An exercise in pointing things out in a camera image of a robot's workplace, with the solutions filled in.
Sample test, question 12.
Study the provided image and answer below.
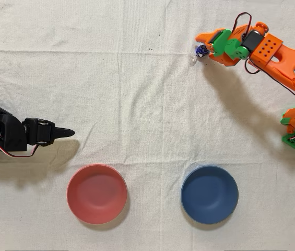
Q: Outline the blue candy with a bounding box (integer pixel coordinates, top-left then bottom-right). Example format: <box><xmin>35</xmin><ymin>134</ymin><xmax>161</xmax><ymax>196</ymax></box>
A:
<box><xmin>190</xmin><ymin>44</ymin><xmax>211</xmax><ymax>66</ymax></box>

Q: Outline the red bowl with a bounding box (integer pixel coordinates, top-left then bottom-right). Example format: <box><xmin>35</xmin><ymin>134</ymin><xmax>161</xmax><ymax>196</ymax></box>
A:
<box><xmin>66</xmin><ymin>164</ymin><xmax>128</xmax><ymax>225</ymax></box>

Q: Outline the blue bowl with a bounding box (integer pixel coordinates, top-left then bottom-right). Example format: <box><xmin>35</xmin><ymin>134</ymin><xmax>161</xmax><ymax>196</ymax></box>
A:
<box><xmin>180</xmin><ymin>165</ymin><xmax>239</xmax><ymax>225</ymax></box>

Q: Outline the white tablecloth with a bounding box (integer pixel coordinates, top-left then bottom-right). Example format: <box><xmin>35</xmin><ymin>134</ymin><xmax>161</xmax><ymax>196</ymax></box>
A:
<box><xmin>0</xmin><ymin>0</ymin><xmax>295</xmax><ymax>251</ymax></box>

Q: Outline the dark cable on orange arm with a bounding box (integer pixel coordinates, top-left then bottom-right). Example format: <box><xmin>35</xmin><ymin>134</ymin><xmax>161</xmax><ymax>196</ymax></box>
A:
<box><xmin>231</xmin><ymin>12</ymin><xmax>295</xmax><ymax>103</ymax></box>

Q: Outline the red white cable on black arm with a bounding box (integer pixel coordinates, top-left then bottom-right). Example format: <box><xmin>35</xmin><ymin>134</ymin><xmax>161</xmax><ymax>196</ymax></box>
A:
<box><xmin>4</xmin><ymin>143</ymin><xmax>40</xmax><ymax>158</ymax></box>

